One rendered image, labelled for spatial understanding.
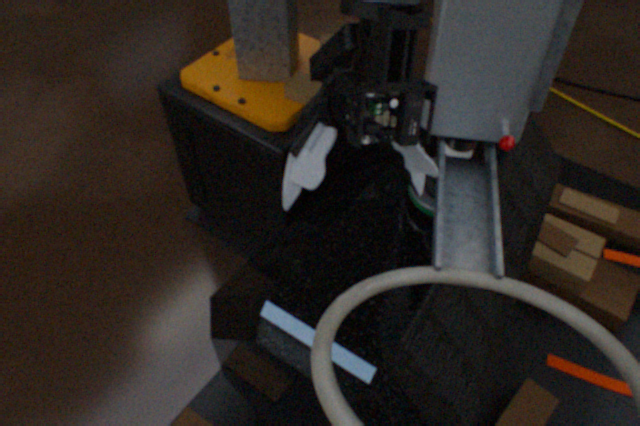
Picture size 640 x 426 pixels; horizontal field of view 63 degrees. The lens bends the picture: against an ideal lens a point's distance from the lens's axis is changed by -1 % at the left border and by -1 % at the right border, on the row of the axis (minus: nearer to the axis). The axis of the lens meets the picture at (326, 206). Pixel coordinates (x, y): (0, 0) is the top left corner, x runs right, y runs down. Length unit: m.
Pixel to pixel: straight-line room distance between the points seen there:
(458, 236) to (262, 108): 0.94
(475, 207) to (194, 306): 1.41
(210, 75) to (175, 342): 1.03
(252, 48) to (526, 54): 1.02
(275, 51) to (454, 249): 1.04
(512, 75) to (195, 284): 1.62
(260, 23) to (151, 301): 1.20
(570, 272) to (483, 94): 1.22
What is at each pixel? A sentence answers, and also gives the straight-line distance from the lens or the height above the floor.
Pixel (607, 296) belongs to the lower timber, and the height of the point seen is 0.11.
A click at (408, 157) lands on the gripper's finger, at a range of 0.55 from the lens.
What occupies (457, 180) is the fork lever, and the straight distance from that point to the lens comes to 1.20.
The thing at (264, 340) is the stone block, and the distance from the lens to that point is 1.31.
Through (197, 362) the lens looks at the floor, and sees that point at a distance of 2.14.
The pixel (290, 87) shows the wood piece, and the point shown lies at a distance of 1.80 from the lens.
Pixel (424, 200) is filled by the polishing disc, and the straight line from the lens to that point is 1.41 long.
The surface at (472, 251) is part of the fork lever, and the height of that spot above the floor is 1.06.
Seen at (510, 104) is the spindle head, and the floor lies 1.21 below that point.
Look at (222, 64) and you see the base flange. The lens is 2.04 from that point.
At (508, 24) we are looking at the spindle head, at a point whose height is 1.39.
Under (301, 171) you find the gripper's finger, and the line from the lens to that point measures 0.49.
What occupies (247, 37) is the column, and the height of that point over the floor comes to 0.95.
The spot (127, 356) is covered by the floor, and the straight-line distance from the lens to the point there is 2.23.
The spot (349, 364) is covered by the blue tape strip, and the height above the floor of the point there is 0.78.
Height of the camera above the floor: 1.89
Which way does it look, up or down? 49 degrees down
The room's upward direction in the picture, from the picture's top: straight up
